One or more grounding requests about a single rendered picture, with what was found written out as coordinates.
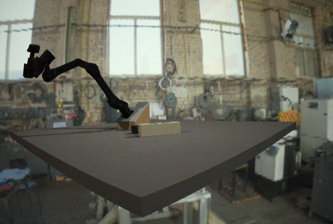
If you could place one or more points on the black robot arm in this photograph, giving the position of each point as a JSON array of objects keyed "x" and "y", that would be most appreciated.
[{"x": 49, "y": 74}]

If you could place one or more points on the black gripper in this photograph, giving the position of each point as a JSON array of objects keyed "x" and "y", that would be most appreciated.
[{"x": 27, "y": 71}]

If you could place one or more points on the black two-prong plug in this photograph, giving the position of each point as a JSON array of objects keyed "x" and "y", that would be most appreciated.
[{"x": 134, "y": 129}]

